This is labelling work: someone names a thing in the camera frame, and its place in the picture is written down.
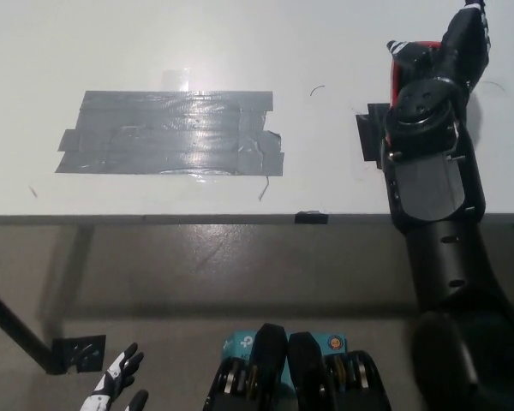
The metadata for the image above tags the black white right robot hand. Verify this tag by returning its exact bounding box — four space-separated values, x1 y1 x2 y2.
385 0 492 86

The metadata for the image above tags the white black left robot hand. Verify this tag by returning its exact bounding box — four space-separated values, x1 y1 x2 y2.
79 342 150 411

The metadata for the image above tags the red black digital multimeter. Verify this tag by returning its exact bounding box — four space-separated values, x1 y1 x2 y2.
387 39 443 108

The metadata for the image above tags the black table leg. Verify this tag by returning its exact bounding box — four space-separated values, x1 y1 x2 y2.
0 280 55 376

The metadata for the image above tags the black tape patch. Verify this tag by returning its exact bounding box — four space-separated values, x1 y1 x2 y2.
355 102 391 170

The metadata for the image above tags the small black tape strip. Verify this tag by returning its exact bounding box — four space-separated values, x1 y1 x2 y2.
294 210 329 226

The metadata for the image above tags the grey duct tape patch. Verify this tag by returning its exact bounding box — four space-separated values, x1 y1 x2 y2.
54 89 285 177

